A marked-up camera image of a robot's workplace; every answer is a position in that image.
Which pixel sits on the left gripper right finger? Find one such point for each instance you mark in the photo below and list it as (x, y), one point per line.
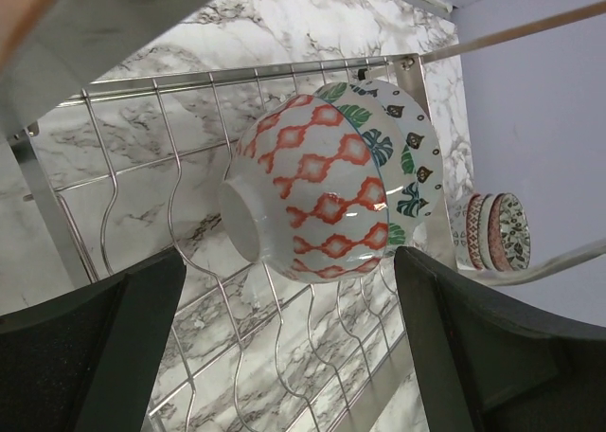
(489, 362)

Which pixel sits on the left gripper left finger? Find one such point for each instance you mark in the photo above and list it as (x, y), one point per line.
(87, 360)

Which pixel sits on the pink patterned small bowl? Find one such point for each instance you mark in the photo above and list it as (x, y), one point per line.
(509, 236)

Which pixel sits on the steel two-tier dish rack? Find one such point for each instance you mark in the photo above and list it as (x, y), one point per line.
(248, 349)

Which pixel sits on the dark red patterned bowl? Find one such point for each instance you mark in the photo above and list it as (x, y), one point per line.
(303, 195)

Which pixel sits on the blue dotted small bowl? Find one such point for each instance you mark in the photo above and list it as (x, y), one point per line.
(420, 142)

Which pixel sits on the green patterned small bowl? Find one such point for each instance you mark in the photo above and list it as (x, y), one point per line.
(376, 117)

